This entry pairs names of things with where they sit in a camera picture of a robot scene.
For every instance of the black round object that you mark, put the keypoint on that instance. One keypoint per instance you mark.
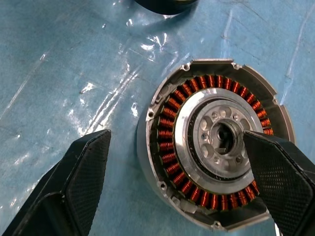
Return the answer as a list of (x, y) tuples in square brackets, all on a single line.
[(167, 6)]

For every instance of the small metal bowl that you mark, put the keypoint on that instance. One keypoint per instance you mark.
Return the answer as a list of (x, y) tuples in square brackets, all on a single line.
[(187, 127)]

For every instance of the blue plastic table sheet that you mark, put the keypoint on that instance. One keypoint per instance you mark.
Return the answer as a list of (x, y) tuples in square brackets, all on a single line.
[(49, 73)]

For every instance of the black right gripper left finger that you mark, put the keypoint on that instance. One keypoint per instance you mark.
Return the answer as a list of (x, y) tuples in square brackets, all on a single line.
[(73, 186)]

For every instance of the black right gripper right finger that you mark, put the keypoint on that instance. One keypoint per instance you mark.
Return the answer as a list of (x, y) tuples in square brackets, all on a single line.
[(283, 177)]

